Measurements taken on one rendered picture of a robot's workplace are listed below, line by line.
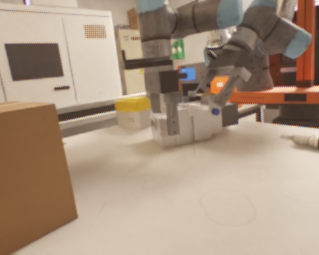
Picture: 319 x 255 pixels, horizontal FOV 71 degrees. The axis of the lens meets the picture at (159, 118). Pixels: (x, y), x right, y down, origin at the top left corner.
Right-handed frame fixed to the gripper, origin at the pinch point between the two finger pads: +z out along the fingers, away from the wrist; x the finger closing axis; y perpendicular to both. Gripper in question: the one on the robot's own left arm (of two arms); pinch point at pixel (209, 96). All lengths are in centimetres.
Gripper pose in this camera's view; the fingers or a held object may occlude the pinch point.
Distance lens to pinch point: 64.0
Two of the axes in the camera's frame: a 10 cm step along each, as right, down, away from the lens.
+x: 3.2, 1.5, -9.3
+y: -7.9, -5.0, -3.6
